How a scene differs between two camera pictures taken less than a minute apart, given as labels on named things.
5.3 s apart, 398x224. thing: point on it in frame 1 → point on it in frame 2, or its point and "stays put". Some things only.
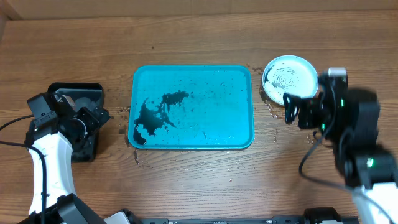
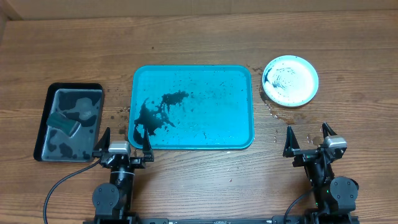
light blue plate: x=290 y=74 stays put
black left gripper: x=94 y=122 → x=139 y=161
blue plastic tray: x=194 y=107 stays put
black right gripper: x=302 y=109 → x=310 y=154
